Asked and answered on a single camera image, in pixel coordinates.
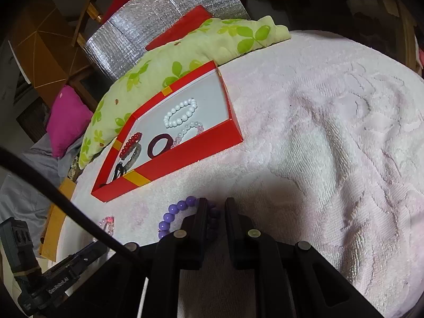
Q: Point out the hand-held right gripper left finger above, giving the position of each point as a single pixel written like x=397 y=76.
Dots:
x=200 y=212

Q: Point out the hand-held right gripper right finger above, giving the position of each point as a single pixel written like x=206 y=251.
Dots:
x=232 y=212

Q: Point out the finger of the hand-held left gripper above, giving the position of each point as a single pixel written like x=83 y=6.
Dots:
x=94 y=250

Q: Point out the red shallow cardboard box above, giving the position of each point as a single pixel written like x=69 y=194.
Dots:
x=198 y=145

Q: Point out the silver bangle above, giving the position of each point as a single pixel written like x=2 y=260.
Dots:
x=135 y=154

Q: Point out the grey cloth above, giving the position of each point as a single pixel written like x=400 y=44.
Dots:
x=36 y=165

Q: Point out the pale pink towel blanket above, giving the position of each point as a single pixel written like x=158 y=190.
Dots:
x=314 y=139

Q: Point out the magenta pillow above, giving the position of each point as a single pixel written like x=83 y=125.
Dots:
x=66 y=116

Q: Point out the green floral pillow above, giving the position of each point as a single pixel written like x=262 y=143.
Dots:
x=198 y=49

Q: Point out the red cushion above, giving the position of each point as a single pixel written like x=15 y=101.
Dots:
x=185 y=29

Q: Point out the silver foil mat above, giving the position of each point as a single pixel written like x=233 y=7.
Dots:
x=149 y=16

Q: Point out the brown cabinet panel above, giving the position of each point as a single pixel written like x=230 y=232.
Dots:
x=46 y=39

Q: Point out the wooden chair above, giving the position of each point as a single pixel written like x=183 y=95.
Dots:
x=86 y=13

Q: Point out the wooden bench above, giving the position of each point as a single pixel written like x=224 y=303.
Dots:
x=409 y=39

